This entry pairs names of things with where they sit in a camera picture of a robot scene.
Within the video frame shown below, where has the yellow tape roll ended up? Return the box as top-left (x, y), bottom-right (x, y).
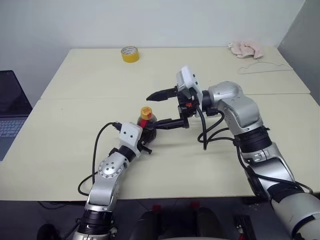
top-left (120, 46), bottom-right (140, 64)

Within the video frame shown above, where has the thin white wire hanger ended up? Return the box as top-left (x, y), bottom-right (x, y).
top-left (237, 60), bottom-right (293, 75)

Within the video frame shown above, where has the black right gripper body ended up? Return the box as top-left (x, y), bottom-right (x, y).
top-left (176, 84), bottom-right (201, 129)

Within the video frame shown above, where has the dark laptop with grey keyboard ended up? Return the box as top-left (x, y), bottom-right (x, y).
top-left (0, 69), bottom-right (33, 162)

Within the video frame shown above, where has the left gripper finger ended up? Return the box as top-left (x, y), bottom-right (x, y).
top-left (144, 129), bottom-right (158, 147)

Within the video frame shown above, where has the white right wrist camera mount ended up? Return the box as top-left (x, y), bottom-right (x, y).
top-left (175, 65), bottom-right (203, 107)

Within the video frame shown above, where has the pink crumpled cloth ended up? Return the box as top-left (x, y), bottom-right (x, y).
top-left (227, 39), bottom-right (266, 60)

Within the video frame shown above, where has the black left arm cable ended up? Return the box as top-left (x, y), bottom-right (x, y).
top-left (77, 121), bottom-right (123, 197)

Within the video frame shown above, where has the yellow-capped dark drink bottle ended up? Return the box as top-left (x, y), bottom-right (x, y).
top-left (136, 106), bottom-right (158, 144)

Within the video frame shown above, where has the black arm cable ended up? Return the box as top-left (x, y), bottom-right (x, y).
top-left (197, 102), bottom-right (315, 195)
top-left (77, 121), bottom-right (123, 197)

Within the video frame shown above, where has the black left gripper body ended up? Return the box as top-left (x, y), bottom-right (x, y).
top-left (136, 136), bottom-right (154, 155)

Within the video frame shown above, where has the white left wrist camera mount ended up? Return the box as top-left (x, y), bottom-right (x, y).
top-left (119, 122), bottom-right (144, 159)

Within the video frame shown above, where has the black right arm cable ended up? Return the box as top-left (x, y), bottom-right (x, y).
top-left (197, 102), bottom-right (315, 195)

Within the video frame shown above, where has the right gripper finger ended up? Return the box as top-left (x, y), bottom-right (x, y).
top-left (149, 117), bottom-right (187, 131)
top-left (146, 86), bottom-right (179, 102)

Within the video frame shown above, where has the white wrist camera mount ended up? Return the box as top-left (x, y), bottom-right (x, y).
top-left (175, 65), bottom-right (203, 107)
top-left (119, 122), bottom-right (144, 159)

